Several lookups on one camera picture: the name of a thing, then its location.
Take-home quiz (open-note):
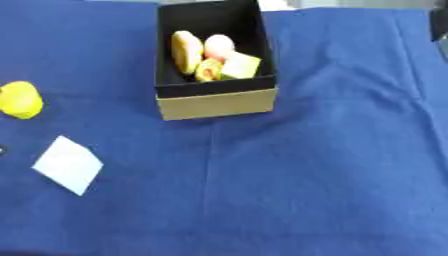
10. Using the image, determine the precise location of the tan cardboard box black inside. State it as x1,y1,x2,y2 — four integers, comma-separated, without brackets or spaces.
152,0,280,122

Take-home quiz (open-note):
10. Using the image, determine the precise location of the yellow round toy slice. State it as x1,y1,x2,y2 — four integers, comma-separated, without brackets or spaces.
194,58,224,83

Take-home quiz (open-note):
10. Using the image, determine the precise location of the pale yellow green block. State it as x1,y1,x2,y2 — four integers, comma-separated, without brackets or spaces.
218,51,263,81

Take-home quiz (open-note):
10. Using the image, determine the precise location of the pink toy peach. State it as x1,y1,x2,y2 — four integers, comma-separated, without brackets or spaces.
203,34,238,63

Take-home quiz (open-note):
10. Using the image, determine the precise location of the yellow oval toy bread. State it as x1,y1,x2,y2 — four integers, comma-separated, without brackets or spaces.
169,30,205,76

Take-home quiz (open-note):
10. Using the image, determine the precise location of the white flat square block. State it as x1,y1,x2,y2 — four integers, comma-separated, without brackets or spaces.
29,135,105,197

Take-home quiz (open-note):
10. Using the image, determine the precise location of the yellow toy lemon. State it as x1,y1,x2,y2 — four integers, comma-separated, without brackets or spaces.
0,80,46,120

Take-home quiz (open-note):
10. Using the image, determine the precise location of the black chair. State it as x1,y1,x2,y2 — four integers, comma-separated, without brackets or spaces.
428,0,448,43

